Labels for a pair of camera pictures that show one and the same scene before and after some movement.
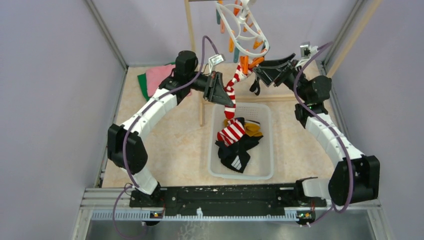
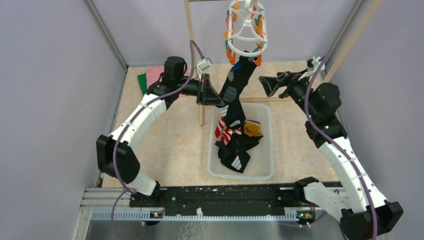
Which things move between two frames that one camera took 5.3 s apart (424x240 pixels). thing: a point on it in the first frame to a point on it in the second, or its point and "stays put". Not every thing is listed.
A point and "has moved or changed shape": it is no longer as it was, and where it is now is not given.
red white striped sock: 230,112 to 224,134
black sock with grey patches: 233,156 stays put
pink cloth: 156,76 stays put
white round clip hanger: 244,28 has moved or changed shape
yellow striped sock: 252,129 stays put
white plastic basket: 260,164 stays put
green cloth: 142,80 stays put
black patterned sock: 255,87 to 233,89
